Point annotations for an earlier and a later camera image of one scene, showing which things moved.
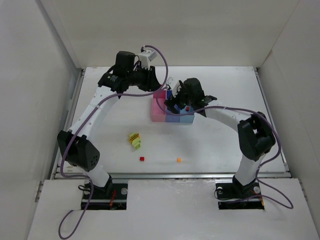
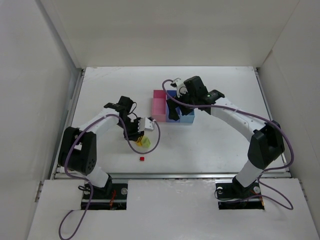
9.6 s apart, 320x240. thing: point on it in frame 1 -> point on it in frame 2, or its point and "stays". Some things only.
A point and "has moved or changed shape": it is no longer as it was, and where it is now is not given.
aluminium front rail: (169, 175) stays
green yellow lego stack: (134, 139) has moved or changed shape
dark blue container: (170, 116) stays
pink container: (158, 110) stays
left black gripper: (152, 78) -> (133, 135)
